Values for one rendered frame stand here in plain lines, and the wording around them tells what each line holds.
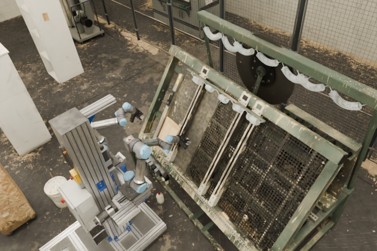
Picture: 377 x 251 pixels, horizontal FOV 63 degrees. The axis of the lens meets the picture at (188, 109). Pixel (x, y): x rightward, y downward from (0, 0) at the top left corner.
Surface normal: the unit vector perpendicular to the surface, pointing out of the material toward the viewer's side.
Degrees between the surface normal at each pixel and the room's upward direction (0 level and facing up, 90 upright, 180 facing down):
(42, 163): 0
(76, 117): 0
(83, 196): 0
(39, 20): 90
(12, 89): 90
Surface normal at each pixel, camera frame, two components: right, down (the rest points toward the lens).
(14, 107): 0.68, 0.45
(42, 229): -0.07, -0.75
